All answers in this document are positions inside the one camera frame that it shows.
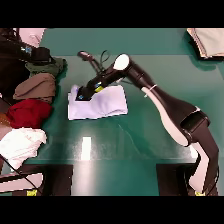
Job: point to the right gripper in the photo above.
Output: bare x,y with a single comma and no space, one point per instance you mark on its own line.
87,92

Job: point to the pale lilac T-shirt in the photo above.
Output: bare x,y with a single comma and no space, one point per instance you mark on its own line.
106,105

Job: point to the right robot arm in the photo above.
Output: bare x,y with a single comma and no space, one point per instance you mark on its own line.
173,110

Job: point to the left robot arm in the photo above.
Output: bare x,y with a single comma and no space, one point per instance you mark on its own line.
19,182

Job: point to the dark green garment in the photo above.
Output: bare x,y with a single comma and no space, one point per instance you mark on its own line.
46,67

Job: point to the brown garment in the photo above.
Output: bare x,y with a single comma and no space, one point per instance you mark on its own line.
36,87

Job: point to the red garment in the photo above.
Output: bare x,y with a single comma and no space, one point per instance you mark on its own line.
29,113

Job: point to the black garment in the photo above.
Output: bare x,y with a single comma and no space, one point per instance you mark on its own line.
10,78

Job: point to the white garment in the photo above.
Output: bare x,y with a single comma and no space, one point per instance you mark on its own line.
20,144

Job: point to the beige garment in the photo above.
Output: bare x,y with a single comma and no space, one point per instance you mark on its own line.
211,41

